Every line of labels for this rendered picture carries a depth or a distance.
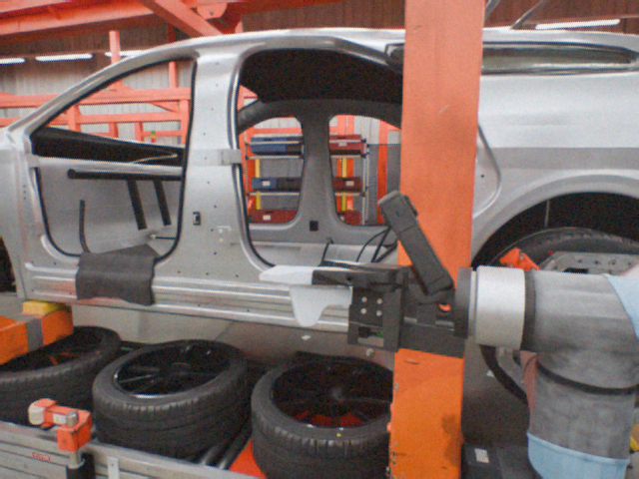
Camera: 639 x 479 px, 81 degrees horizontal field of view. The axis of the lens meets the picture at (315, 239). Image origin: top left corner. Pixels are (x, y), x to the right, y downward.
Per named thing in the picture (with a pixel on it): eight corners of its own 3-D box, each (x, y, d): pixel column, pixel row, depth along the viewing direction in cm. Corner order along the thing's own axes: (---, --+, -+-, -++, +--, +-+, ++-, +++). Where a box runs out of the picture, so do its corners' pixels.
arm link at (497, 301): (526, 271, 32) (517, 266, 39) (468, 267, 34) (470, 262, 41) (521, 359, 32) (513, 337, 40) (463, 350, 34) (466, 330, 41)
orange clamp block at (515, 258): (534, 265, 126) (514, 245, 126) (541, 270, 118) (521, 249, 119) (517, 279, 128) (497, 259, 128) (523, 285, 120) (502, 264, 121)
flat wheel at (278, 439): (391, 396, 192) (393, 352, 188) (437, 505, 126) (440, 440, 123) (262, 398, 190) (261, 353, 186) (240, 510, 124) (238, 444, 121)
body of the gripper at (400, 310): (338, 343, 39) (465, 365, 34) (343, 259, 39) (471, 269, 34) (360, 327, 46) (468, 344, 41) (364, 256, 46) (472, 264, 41)
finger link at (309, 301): (259, 330, 35) (352, 330, 37) (262, 267, 35) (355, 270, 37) (257, 322, 39) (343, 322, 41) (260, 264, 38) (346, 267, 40)
